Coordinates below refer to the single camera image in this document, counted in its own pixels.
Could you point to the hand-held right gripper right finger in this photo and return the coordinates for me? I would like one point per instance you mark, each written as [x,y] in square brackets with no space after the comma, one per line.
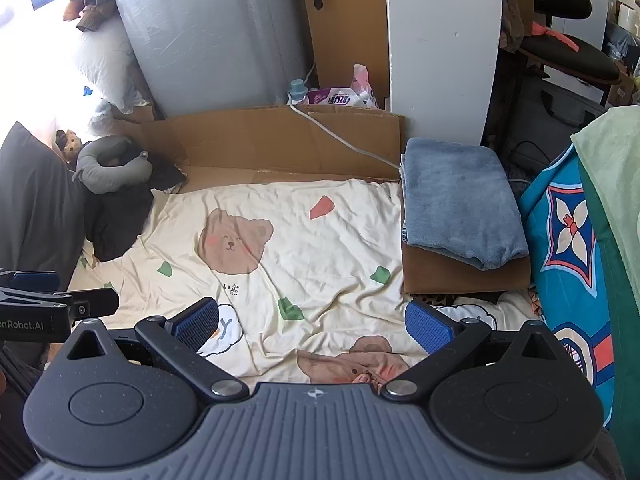
[430,325]

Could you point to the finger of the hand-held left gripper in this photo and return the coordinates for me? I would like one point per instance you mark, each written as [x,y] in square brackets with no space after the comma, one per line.
[35,280]
[95,305]

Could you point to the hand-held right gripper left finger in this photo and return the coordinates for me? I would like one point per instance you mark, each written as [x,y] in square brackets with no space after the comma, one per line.
[197,322]

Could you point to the blue denim pants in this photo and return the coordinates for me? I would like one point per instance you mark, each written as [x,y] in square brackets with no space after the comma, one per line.
[455,200]

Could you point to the brown folded garment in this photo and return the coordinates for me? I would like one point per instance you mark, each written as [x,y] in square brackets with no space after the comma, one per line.
[450,280]

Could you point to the black garment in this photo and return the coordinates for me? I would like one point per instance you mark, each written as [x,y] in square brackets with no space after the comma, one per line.
[120,220]

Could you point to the grey neck pillow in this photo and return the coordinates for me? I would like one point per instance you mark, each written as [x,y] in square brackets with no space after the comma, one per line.
[100,170]

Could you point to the cream bear-print bedsheet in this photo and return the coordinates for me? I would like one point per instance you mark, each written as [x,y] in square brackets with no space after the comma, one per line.
[310,260]

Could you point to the small brown teddy bear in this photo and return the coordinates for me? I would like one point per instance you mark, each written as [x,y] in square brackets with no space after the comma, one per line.
[70,144]

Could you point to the teal printed blanket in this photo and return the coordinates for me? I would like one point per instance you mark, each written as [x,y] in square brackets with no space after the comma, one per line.
[565,240]

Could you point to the brown cardboard box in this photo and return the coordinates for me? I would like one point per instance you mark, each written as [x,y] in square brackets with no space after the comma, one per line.
[260,145]

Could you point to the green blanket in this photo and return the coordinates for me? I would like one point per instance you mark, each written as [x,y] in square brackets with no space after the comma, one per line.
[615,200]

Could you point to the white pillow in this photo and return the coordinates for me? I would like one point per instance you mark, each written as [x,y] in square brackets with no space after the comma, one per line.
[105,65]

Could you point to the black bag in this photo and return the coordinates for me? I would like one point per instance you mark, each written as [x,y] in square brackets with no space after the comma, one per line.
[550,120]

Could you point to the purple white detergent bag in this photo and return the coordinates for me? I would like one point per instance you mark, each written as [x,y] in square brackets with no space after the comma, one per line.
[340,96]

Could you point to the light blue bottle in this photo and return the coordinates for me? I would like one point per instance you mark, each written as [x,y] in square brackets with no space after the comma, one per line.
[296,91]

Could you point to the black office chair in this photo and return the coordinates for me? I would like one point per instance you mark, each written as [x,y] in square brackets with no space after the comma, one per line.
[570,50]

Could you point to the tall cardboard sheet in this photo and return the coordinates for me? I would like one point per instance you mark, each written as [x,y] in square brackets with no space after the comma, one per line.
[350,25]

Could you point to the coral pink cloth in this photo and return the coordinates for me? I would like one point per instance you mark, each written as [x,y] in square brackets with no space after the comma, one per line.
[555,35]

